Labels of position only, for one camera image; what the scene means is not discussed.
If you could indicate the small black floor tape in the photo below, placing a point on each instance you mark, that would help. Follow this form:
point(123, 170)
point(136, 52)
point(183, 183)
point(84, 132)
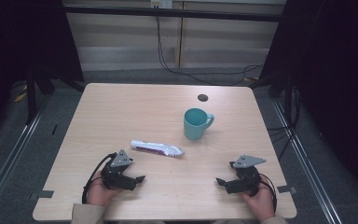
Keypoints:
point(54, 129)

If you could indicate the black curtain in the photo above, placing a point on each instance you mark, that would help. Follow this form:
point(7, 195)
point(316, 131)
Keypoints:
point(332, 77)
point(21, 37)

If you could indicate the white wall power outlet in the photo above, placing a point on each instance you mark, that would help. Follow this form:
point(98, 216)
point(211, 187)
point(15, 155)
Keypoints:
point(161, 3)

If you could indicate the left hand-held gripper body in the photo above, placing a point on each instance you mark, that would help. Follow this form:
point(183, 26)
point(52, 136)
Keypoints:
point(118, 174)

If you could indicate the teal mug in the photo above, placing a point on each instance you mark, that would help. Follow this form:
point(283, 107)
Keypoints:
point(195, 124)

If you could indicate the person's left hand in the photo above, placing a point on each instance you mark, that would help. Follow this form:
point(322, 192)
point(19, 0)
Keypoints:
point(98, 194)

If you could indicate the black metal stand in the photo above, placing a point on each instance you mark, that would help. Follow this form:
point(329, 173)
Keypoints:
point(287, 99)
point(31, 93)

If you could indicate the black tape strip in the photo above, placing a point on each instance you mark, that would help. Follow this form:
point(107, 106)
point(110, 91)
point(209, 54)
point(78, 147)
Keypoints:
point(286, 189)
point(46, 194)

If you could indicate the dark round table grommet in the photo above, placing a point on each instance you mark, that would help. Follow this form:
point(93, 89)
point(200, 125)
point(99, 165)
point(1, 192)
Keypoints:
point(202, 97)

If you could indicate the metal floor rail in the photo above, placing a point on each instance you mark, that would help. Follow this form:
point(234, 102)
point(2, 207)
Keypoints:
point(304, 161)
point(9, 165)

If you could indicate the yellow floor tape piece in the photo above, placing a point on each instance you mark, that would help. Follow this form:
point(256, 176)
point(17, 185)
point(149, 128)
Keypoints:
point(20, 97)

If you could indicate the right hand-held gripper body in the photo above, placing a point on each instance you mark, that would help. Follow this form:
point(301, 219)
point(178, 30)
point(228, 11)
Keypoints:
point(245, 179)

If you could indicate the black horizontal frame bar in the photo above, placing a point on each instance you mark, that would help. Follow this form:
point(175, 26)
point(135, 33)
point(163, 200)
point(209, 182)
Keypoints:
point(167, 13)

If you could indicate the person's right hand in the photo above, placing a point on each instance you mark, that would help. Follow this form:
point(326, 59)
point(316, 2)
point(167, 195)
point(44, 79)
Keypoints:
point(261, 202)

